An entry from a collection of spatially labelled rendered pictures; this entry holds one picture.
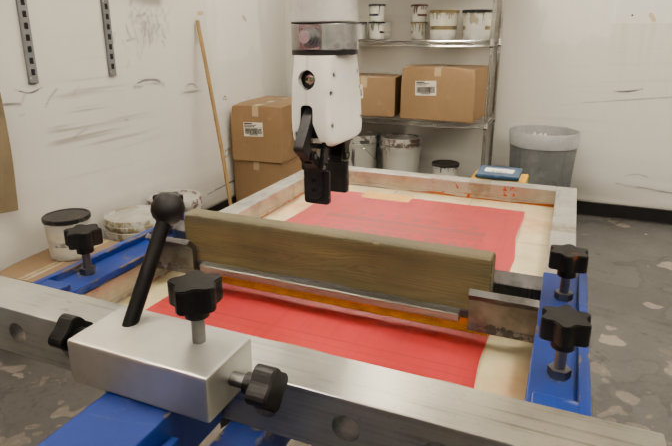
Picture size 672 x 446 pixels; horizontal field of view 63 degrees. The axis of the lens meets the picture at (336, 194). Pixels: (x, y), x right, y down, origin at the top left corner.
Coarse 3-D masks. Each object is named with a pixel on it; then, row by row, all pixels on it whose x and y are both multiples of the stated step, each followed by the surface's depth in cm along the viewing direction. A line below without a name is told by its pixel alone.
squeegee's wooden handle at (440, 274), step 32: (192, 224) 74; (224, 224) 72; (256, 224) 70; (288, 224) 70; (224, 256) 73; (256, 256) 71; (288, 256) 69; (320, 256) 67; (352, 256) 66; (384, 256) 64; (416, 256) 62; (448, 256) 61; (480, 256) 60; (352, 288) 67; (384, 288) 65; (416, 288) 63; (448, 288) 62; (480, 288) 60
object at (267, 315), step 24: (336, 192) 121; (360, 192) 121; (312, 216) 105; (408, 216) 105; (240, 288) 76; (168, 312) 69; (216, 312) 69; (240, 312) 69; (264, 312) 69; (288, 312) 69; (312, 312) 69; (264, 336) 64; (288, 336) 64
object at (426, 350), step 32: (480, 224) 101; (512, 224) 101; (512, 256) 87; (320, 320) 67; (352, 320) 67; (384, 320) 67; (352, 352) 61; (384, 352) 61; (416, 352) 61; (448, 352) 61; (480, 352) 61
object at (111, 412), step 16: (96, 400) 39; (112, 400) 39; (128, 400) 39; (80, 416) 38; (96, 416) 38; (112, 416) 38; (128, 416) 38; (144, 416) 38; (160, 416) 38; (176, 416) 39; (64, 432) 36; (80, 432) 36; (96, 432) 36; (112, 432) 36; (128, 432) 36; (144, 432) 36; (160, 432) 37; (176, 432) 39; (192, 432) 41; (208, 432) 43
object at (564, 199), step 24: (360, 168) 128; (264, 192) 109; (288, 192) 113; (432, 192) 120; (456, 192) 118; (480, 192) 116; (504, 192) 114; (528, 192) 112; (552, 192) 110; (576, 192) 109; (264, 216) 105; (552, 240) 84; (96, 288) 68; (120, 288) 72
